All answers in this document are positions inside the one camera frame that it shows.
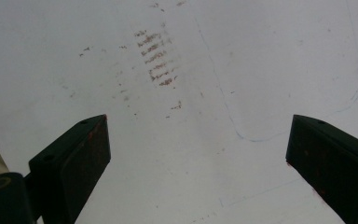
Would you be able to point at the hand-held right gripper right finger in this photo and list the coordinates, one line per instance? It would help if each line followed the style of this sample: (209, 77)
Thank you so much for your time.
(332, 161)

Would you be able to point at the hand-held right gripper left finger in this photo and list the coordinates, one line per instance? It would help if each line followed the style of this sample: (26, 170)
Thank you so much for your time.
(74, 165)

